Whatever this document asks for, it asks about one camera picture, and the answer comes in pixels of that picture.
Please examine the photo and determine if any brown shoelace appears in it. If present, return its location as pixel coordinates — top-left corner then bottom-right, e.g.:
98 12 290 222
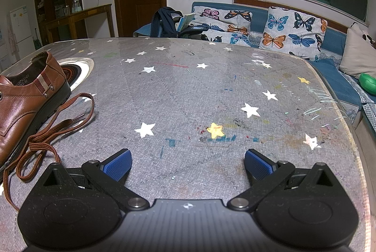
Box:
0 93 96 213

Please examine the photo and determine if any dark blue backpack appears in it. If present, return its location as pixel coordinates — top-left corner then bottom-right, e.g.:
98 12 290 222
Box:
150 7 184 38

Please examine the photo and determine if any long butterfly-print cushion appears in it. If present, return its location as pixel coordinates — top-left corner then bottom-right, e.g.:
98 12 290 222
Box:
194 5 253 45

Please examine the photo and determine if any wooden side table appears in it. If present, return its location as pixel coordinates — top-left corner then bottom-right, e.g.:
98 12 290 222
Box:
44 4 115 44

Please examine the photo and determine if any brown leather shoe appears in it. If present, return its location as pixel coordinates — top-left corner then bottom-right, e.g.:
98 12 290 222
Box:
0 51 71 173

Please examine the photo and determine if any plain beige pillow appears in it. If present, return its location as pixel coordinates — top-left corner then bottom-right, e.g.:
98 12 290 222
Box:
339 23 376 79

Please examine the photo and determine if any blue sofa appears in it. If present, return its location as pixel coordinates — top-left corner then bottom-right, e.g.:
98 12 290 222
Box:
133 1 376 138

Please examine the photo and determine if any white refrigerator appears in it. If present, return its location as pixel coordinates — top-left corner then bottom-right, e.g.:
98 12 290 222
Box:
9 5 33 65

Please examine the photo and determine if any dark green bag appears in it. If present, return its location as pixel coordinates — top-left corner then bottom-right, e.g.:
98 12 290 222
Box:
179 23 206 39

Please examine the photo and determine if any grey star-print table cover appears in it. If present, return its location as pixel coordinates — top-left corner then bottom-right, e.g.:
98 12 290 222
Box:
0 37 371 252

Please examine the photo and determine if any pink hanging cloth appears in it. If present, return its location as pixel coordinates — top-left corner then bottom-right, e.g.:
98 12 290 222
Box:
6 19 16 57

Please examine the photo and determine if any square butterfly-print cushion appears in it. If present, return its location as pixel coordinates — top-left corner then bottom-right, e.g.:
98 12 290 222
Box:
258 6 328 60

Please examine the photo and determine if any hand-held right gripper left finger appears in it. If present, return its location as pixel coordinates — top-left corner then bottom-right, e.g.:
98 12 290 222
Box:
38 149 150 210

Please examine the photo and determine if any round black induction cooktop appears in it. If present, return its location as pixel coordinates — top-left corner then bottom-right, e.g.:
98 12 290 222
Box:
56 57 94 92

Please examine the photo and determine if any green round bowl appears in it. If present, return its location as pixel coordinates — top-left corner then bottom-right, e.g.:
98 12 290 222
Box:
359 72 376 95

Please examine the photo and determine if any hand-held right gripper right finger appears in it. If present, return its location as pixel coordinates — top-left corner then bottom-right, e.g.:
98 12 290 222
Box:
227 149 338 210

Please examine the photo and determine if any stack of books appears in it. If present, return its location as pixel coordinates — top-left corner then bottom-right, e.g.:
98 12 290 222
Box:
176 13 197 32

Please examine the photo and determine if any panda plush toy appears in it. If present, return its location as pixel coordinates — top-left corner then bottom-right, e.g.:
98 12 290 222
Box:
351 22 376 50

